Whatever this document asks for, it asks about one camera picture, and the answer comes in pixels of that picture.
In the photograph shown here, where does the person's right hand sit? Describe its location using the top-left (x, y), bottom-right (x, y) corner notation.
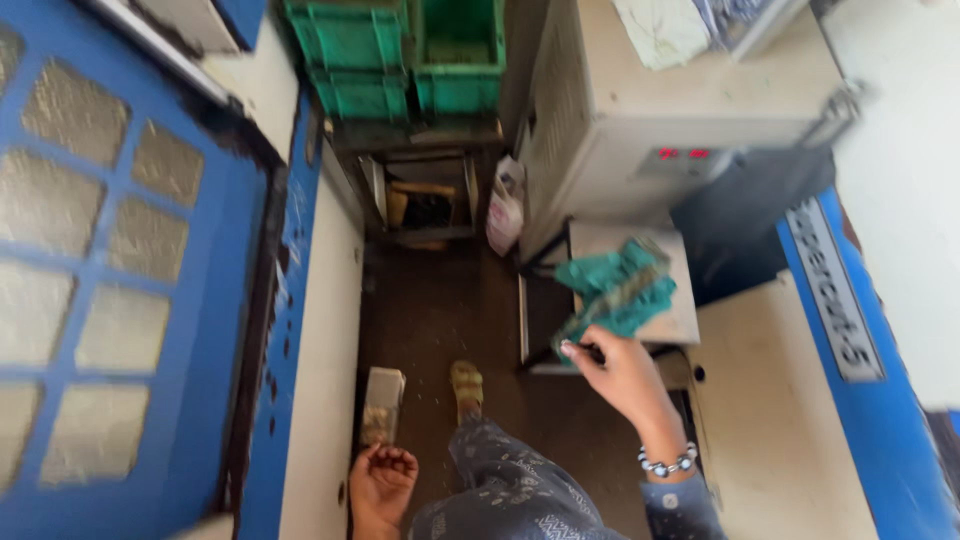
top-left (559, 324), bottom-right (671, 436)

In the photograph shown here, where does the person's left hand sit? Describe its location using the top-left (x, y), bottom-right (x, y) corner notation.
top-left (348, 442), bottom-right (420, 540)

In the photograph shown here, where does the green rag cloth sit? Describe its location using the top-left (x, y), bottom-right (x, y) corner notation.
top-left (551, 237), bottom-right (678, 366)

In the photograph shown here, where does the small white box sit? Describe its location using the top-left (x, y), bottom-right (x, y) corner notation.
top-left (358, 366), bottom-right (407, 451)

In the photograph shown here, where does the small grey metal stool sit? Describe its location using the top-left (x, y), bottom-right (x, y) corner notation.
top-left (516, 217), bottom-right (702, 375)

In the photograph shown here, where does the person's tan sandal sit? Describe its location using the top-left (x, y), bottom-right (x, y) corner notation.
top-left (449, 360), bottom-right (486, 425)

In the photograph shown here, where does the person's patterned grey trouser leg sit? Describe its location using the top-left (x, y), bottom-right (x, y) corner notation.
top-left (408, 416), bottom-right (729, 540)

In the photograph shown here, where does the white plastic bag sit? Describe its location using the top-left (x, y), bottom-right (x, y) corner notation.
top-left (485, 155), bottom-right (527, 258)

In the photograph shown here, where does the low metal rack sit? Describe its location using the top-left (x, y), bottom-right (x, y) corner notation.
top-left (330, 120), bottom-right (505, 252)

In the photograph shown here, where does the blue beige machine housing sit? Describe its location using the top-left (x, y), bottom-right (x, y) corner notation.
top-left (675, 146), bottom-right (960, 540)

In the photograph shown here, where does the beige machine cabinet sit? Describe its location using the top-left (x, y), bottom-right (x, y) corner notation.
top-left (517, 0), bottom-right (864, 264)

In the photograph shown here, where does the grey label plate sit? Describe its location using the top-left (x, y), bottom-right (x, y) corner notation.
top-left (784, 196), bottom-right (888, 384)

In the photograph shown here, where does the white crumpled cloth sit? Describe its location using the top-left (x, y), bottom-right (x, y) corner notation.
top-left (609, 0), bottom-right (714, 72)

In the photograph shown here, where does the small green plastic crate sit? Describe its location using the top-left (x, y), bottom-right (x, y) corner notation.
top-left (309, 67), bottom-right (412, 125)

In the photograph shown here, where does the blue door with frosted panes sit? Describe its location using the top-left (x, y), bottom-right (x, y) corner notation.
top-left (0, 0), bottom-right (290, 540)

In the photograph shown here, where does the large green plastic crate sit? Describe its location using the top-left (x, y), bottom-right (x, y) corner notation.
top-left (283, 0), bottom-right (412, 76)

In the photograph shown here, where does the silver beaded bracelet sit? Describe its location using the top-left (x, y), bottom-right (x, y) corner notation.
top-left (637, 441), bottom-right (699, 480)

